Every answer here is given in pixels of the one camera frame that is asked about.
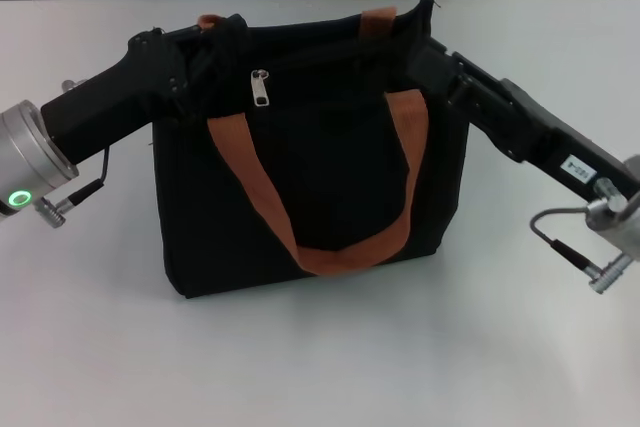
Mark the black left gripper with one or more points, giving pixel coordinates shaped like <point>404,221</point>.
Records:
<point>115,102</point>

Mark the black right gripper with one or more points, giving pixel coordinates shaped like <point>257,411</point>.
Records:
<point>550,137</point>

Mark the silver zipper pull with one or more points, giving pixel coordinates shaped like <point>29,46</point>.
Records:
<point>261,89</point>

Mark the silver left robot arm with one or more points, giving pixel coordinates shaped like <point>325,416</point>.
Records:
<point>25,147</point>

